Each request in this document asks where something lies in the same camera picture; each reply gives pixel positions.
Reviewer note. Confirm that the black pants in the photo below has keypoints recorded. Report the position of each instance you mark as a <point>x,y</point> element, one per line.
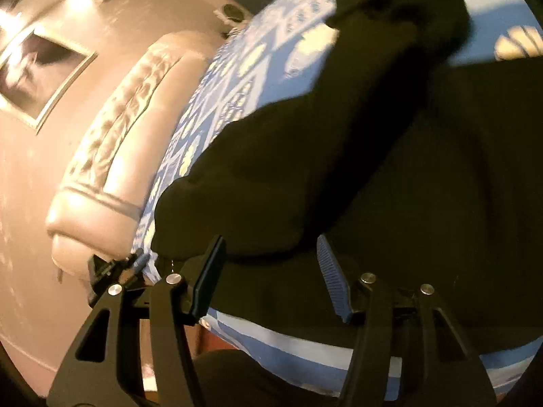
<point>413,170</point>

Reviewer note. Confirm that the person's dark clothed knee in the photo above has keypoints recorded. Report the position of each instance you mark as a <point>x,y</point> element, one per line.
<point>232,378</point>

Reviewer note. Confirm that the blue patterned bed cover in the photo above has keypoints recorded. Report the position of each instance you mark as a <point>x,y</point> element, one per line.
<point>278,55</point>

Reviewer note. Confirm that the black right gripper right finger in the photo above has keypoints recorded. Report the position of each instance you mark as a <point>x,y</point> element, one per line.
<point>409,350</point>

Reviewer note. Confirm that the framed wall picture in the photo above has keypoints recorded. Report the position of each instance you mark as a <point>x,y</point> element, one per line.
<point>37,68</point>

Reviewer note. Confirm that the cream tufted headboard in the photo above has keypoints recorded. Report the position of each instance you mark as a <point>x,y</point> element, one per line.
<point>101,199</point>

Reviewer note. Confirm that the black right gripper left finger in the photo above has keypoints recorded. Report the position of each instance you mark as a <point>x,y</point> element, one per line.
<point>103,365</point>

